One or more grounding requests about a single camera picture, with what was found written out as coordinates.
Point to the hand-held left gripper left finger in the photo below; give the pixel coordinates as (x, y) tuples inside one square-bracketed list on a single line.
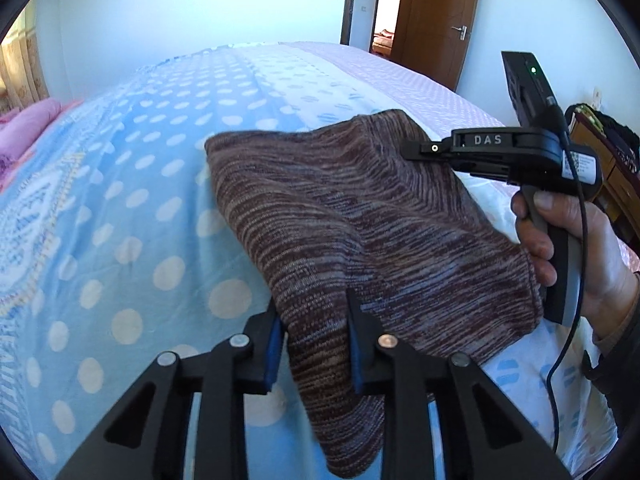
[(274, 355)]

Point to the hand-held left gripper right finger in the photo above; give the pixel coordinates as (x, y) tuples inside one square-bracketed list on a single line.
[(354, 355)]

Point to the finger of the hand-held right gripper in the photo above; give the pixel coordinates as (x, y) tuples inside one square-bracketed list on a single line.
[(425, 151)]

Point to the brown knitted sweater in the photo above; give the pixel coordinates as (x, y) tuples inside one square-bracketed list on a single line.
[(350, 220)]

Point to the person's right forearm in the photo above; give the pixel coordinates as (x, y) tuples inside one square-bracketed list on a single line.
[(620, 340)]

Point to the person's right hand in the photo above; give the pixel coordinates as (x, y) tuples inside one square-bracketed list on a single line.
[(605, 255)]

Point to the lavender dotted bedsheet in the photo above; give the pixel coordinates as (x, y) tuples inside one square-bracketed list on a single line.
[(400, 80)]

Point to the wooden cabinet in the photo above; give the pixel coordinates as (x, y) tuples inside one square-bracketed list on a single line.
[(617, 185)]

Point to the brown wooden door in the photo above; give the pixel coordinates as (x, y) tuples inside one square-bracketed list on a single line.
[(430, 35)]

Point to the white blue-patterned bedsheet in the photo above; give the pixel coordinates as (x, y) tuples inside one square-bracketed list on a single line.
[(320, 90)]

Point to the blue polka-dot blanket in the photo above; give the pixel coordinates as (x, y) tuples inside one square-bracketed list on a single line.
[(150, 210)]

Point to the pink pillow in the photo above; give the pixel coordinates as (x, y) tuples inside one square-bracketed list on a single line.
[(30, 120)]

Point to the patterned beige curtain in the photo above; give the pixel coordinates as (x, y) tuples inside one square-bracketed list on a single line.
[(20, 65)]

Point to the white wall socket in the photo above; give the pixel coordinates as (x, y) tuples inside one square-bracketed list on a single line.
[(595, 94)]

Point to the dark door frame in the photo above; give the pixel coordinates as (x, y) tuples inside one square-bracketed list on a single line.
[(348, 5)]

